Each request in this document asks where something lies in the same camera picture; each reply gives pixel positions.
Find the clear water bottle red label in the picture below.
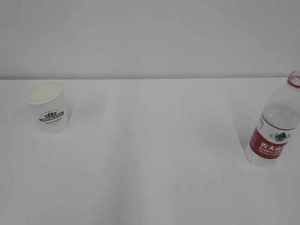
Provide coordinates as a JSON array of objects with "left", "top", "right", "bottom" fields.
[{"left": 245, "top": 70, "right": 300, "bottom": 167}]

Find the white paper cup green logo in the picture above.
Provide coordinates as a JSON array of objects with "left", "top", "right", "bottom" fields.
[{"left": 23, "top": 80, "right": 68, "bottom": 135}]

